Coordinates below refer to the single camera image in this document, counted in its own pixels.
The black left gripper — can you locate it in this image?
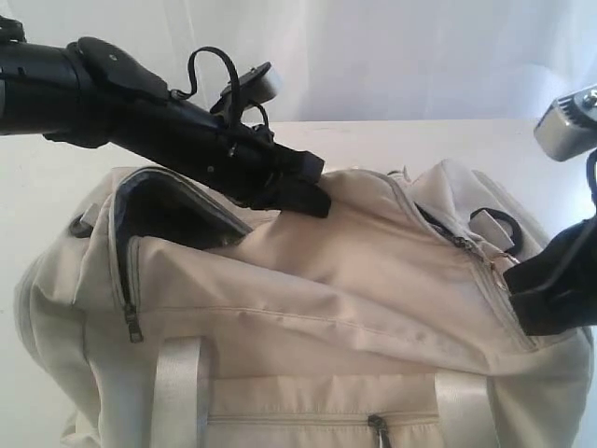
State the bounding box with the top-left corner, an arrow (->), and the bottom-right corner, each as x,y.
200,124 -> 331,218

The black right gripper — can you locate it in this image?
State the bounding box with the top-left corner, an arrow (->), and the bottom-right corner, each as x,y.
503,217 -> 596,336

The beige duffel bag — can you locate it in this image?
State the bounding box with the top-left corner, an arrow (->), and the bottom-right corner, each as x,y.
15,161 -> 593,447

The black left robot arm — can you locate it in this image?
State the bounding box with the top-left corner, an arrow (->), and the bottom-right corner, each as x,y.
1,18 -> 331,217

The white backdrop curtain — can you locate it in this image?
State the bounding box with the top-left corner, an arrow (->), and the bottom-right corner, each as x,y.
1,1 -> 596,121

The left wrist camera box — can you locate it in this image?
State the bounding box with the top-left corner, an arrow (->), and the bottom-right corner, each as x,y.
210,62 -> 281,116

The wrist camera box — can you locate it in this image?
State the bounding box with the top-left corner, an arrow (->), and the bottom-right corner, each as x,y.
534,85 -> 596,162
210,62 -> 281,116

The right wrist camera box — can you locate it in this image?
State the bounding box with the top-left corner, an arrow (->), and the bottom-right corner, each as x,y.
534,85 -> 596,162

